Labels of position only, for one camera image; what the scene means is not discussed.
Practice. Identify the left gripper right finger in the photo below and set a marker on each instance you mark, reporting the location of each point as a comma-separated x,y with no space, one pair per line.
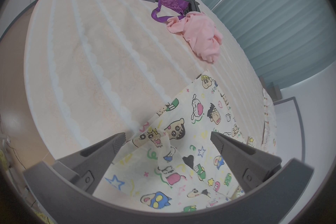
245,164

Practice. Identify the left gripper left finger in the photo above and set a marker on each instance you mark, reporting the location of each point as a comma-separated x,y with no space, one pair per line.
94,164

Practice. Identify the white printed pyjama top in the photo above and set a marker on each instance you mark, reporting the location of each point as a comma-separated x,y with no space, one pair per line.
183,144

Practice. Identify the bed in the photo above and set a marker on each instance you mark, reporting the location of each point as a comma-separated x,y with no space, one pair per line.
105,60

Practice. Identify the white printed pillow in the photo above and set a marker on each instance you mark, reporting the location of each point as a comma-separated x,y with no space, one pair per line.
269,123

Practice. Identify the grey bedside table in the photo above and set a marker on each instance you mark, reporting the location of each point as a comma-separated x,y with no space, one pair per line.
273,90

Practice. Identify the pink garment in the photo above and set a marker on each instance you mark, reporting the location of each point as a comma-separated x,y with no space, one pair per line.
202,34

